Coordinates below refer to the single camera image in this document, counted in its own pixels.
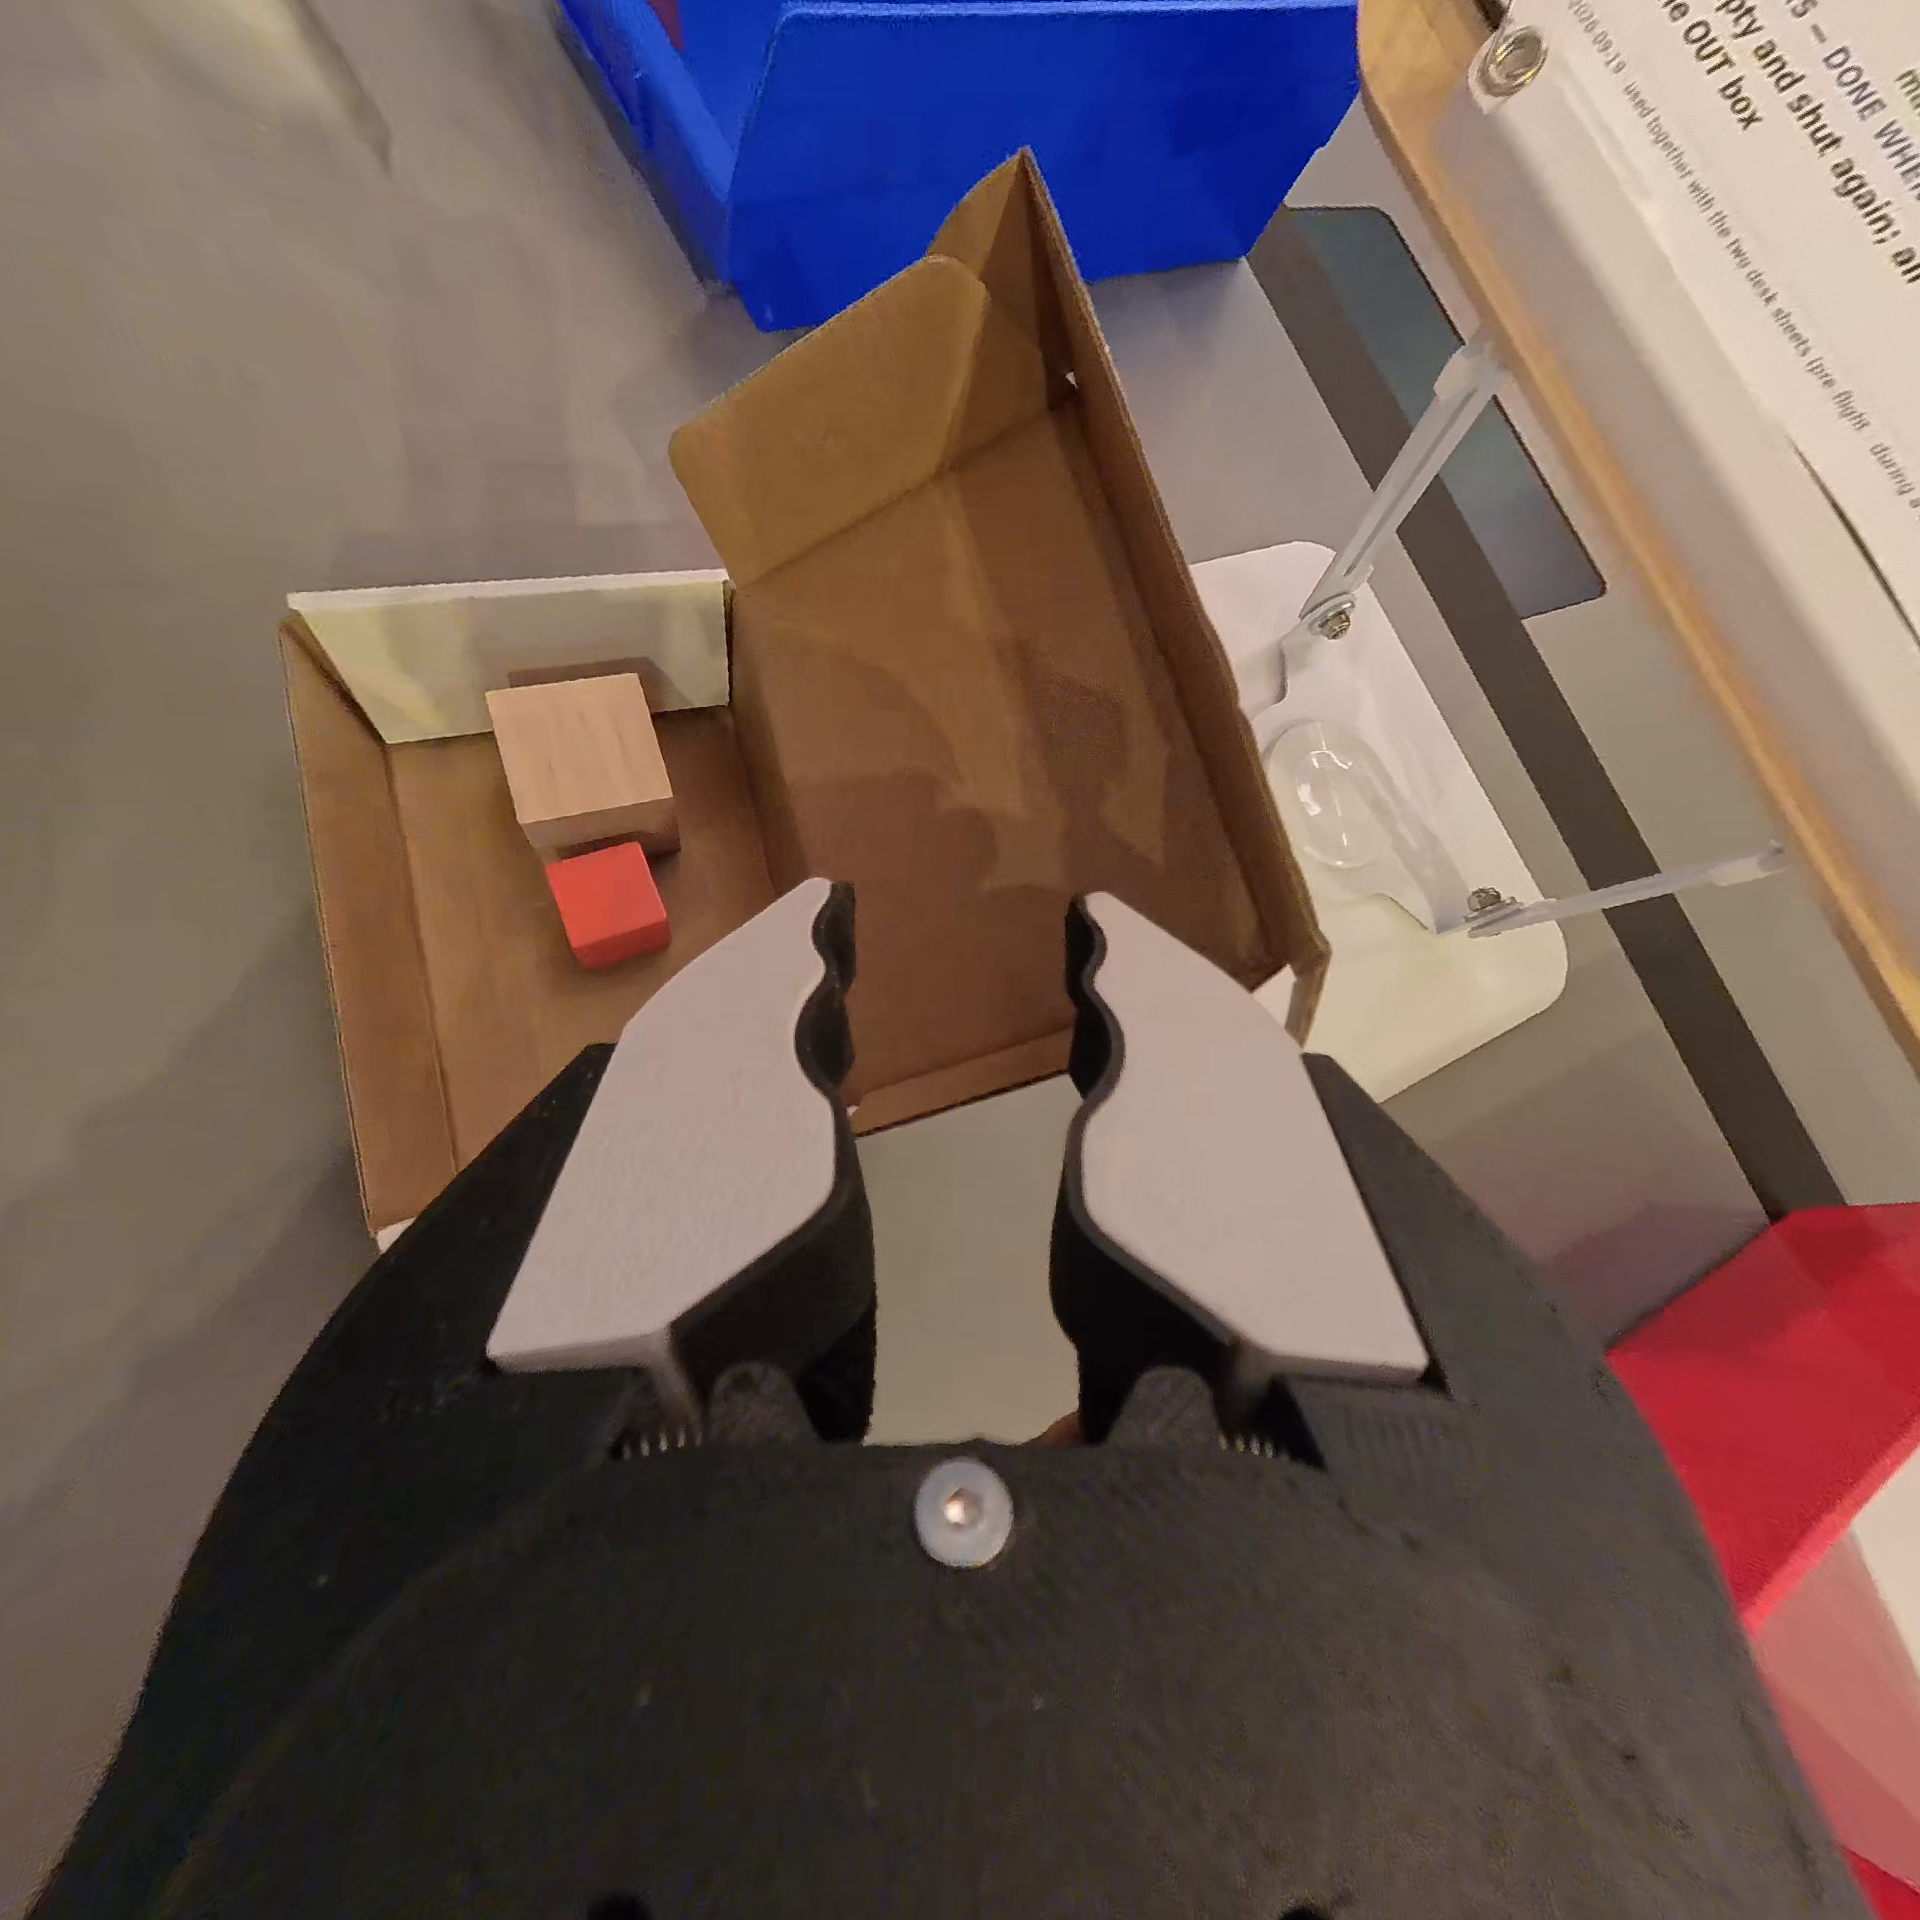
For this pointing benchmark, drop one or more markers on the red cube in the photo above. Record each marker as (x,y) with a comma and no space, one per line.
(605,901)

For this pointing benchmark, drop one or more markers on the wood-rimmed white board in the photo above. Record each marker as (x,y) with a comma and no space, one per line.
(1648,453)

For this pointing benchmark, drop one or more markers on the wooden cube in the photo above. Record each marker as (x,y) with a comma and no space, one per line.
(577,748)

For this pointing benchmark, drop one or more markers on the blue plastic bin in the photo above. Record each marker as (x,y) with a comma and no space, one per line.
(976,150)

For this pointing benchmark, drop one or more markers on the red box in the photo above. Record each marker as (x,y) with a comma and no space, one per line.
(1801,1381)

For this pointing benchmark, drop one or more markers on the clear plastic dome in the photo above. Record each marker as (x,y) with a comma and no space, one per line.
(1334,796)

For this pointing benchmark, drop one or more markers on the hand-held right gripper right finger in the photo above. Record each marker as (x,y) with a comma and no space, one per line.
(1231,1188)

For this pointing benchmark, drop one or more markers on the dark grey pad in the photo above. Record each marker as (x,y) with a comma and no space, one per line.
(1516,509)

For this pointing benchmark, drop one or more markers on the white cardboard box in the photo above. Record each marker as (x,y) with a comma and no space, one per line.
(958,674)

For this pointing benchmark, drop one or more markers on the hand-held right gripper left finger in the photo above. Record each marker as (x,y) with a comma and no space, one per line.
(692,1188)

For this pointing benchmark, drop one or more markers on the printed paper sheet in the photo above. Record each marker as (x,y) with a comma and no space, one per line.
(1801,224)

